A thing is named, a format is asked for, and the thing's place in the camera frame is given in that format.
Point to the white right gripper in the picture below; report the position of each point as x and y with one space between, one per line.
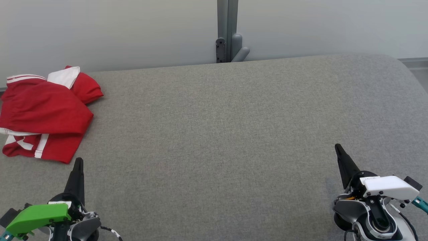
388 187

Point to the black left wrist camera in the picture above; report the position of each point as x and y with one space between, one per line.
10 216

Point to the grey fabric sofa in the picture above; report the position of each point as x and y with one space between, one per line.
234 140

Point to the grey metal partition post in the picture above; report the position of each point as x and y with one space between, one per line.
227 30

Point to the red shorts with white stripes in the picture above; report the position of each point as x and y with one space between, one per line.
50 113

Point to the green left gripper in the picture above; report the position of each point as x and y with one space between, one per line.
36 217

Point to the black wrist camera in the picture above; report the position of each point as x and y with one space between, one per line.
10 216
413 183

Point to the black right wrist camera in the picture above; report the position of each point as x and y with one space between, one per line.
413 183

